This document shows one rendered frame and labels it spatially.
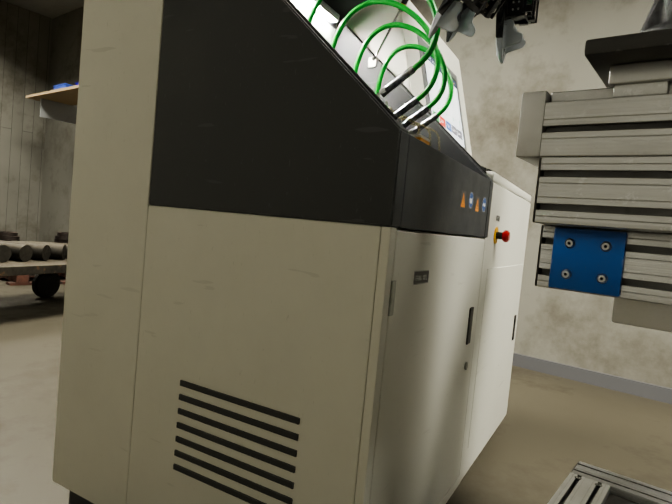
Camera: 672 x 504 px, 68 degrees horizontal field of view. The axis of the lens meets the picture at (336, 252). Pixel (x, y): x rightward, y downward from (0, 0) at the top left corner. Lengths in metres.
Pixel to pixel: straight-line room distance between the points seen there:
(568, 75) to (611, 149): 2.81
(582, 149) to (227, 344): 0.71
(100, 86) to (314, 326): 0.79
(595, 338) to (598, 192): 2.65
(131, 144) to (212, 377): 0.55
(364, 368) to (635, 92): 0.56
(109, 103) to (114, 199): 0.22
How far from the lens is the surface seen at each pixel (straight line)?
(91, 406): 1.38
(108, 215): 1.28
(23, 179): 8.79
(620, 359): 3.34
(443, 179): 1.06
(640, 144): 0.73
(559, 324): 3.38
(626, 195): 0.72
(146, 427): 1.24
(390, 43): 1.72
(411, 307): 0.96
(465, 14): 1.28
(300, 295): 0.91
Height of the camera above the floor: 0.78
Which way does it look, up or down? 3 degrees down
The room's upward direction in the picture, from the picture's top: 5 degrees clockwise
